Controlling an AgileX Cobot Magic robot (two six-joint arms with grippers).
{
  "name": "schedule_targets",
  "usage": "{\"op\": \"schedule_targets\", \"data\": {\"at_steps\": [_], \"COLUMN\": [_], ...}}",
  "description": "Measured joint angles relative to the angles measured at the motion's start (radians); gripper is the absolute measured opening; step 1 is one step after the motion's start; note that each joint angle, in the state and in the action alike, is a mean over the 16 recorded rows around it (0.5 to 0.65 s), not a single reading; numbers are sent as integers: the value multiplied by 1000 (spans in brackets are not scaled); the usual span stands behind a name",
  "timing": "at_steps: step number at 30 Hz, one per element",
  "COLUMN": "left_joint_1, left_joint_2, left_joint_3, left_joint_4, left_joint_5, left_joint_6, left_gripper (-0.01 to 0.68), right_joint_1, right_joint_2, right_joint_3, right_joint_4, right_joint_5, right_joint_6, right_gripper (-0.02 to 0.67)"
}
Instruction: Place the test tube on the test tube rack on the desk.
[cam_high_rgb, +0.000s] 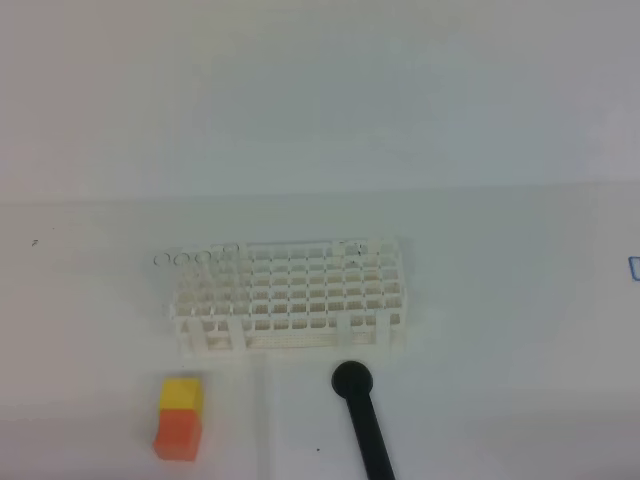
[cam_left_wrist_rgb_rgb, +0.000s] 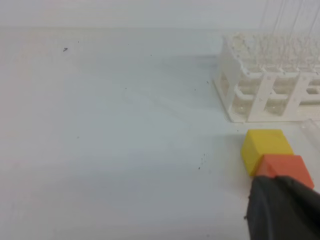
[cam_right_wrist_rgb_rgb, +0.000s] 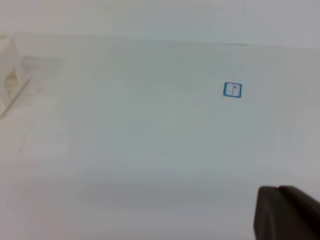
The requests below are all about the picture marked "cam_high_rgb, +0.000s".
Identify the white test tube rack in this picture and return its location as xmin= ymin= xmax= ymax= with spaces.
xmin=165 ymin=238 xmax=407 ymax=358

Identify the clear test tube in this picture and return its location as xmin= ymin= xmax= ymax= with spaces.
xmin=195 ymin=251 xmax=217 ymax=315
xmin=174 ymin=253 xmax=199 ymax=314
xmin=151 ymin=252 xmax=182 ymax=314
xmin=220 ymin=243 xmax=248 ymax=315

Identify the yellow and orange block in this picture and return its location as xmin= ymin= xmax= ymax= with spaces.
xmin=152 ymin=377 xmax=204 ymax=462

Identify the blue marking at edge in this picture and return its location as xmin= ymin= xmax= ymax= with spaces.
xmin=628 ymin=256 xmax=640 ymax=282

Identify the black round-headed handle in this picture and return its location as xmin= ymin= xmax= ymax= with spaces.
xmin=331 ymin=360 xmax=395 ymax=480

